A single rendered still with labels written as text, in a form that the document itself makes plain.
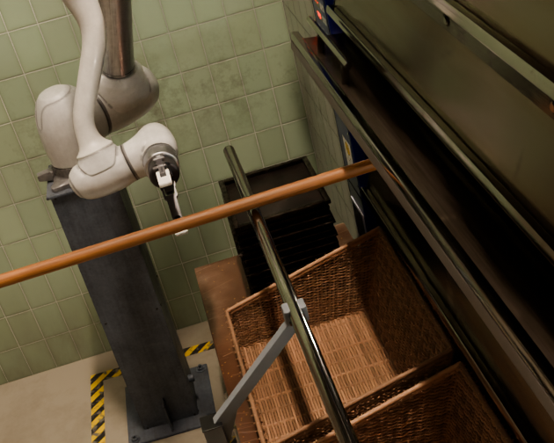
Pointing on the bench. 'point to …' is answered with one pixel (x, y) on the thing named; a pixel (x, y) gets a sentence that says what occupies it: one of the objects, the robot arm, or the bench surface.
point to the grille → (359, 219)
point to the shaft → (176, 226)
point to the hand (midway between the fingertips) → (173, 207)
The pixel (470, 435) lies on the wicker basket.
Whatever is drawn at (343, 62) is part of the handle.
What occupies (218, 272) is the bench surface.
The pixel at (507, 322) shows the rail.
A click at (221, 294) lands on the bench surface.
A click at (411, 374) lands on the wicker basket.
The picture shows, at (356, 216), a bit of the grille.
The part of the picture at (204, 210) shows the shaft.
